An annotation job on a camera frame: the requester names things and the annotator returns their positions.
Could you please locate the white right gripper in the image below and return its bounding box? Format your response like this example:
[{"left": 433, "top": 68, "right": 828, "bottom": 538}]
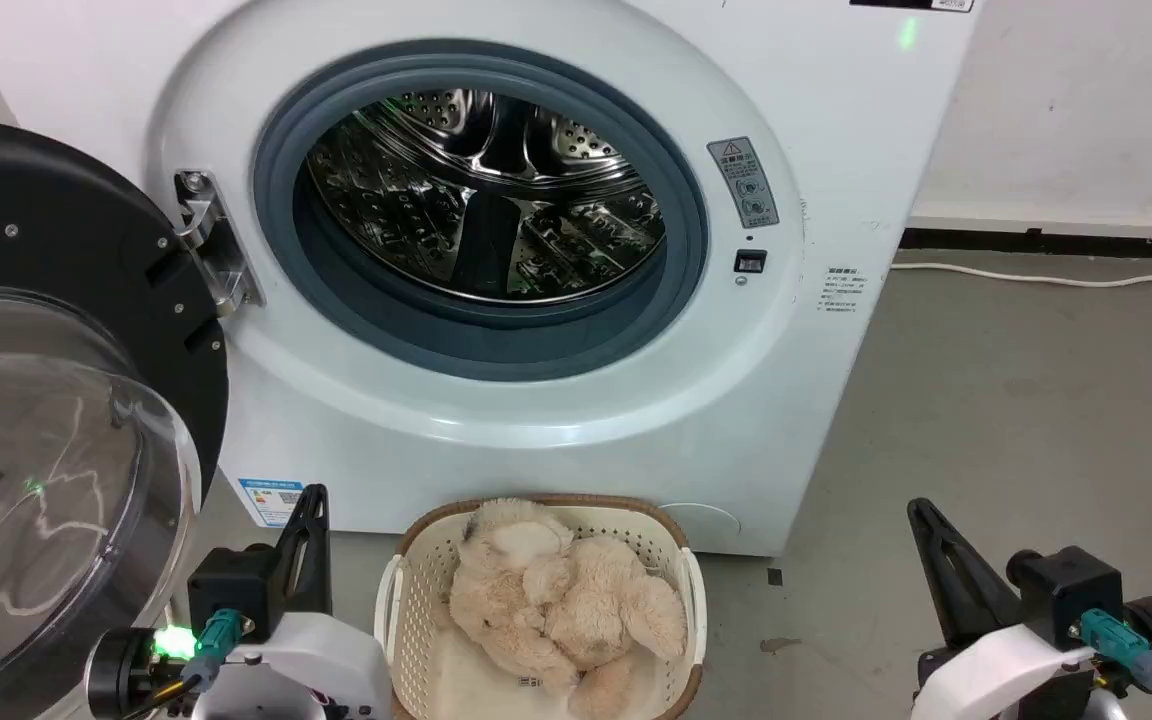
[{"left": 907, "top": 496, "right": 1099, "bottom": 720}]

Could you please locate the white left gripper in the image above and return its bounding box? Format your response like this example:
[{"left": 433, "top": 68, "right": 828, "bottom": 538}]
[{"left": 190, "top": 484, "right": 394, "bottom": 720}]

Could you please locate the black left gripper cylinder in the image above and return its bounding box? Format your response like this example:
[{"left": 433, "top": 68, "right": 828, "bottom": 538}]
[{"left": 85, "top": 627, "right": 159, "bottom": 719}]

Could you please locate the white front-load washing machine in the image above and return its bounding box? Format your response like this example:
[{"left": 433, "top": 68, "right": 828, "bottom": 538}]
[{"left": 0, "top": 0, "right": 983, "bottom": 559}]

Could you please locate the blue energy label sticker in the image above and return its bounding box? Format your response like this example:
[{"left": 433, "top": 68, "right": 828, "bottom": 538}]
[{"left": 237, "top": 477, "right": 306, "bottom": 529}]

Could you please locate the white woven laundry basket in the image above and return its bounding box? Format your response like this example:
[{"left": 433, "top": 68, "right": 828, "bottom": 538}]
[{"left": 374, "top": 492, "right": 709, "bottom": 720}]

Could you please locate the beige plush teddy bear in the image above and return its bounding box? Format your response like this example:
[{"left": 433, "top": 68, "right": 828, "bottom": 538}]
[
  {"left": 448, "top": 498, "right": 579, "bottom": 695},
  {"left": 542, "top": 534, "right": 689, "bottom": 720}
]

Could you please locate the round white filter cover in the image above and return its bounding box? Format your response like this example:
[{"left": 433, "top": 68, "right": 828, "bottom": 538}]
[{"left": 658, "top": 501, "right": 743, "bottom": 552}]

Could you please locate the grey rubber door gasket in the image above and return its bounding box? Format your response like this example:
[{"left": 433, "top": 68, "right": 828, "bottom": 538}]
[{"left": 253, "top": 40, "right": 711, "bottom": 384}]

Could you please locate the small printed text label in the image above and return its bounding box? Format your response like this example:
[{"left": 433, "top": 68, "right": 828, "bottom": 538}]
[{"left": 817, "top": 265, "right": 868, "bottom": 316}]

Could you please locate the chrome door hinge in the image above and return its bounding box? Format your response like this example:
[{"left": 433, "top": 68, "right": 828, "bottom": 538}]
[{"left": 174, "top": 170, "right": 266, "bottom": 317}]

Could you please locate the black baseboard strip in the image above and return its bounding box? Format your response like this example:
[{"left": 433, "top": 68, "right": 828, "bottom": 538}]
[{"left": 900, "top": 227, "right": 1152, "bottom": 264}]

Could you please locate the stainless steel washer drum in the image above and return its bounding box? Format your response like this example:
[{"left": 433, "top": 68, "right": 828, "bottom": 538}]
[{"left": 305, "top": 87, "right": 668, "bottom": 307}]

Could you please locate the black washer door, clear glass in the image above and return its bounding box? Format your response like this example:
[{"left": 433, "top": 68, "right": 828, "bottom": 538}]
[{"left": 0, "top": 115, "right": 231, "bottom": 720}]

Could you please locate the grey warning sticker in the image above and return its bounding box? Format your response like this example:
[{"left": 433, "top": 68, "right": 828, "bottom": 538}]
[{"left": 706, "top": 136, "right": 780, "bottom": 230}]

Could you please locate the black control panel strip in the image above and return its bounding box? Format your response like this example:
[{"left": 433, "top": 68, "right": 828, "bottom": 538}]
[{"left": 849, "top": 0, "right": 978, "bottom": 13}]

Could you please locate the teal-plug left camera cable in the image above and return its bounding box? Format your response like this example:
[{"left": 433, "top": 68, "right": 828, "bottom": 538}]
[{"left": 116, "top": 607, "right": 243, "bottom": 720}]

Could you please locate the teal-plug camera cable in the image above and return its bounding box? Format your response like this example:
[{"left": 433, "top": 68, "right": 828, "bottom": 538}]
[
  {"left": 116, "top": 607, "right": 243, "bottom": 720},
  {"left": 1079, "top": 607, "right": 1152, "bottom": 720}
]

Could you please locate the teal-plug right camera cable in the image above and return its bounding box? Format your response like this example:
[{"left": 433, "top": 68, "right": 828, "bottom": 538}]
[{"left": 1079, "top": 607, "right": 1152, "bottom": 720}]

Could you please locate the white floor cable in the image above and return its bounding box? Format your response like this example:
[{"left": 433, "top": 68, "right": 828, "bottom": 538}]
[{"left": 890, "top": 261, "right": 1152, "bottom": 290}]

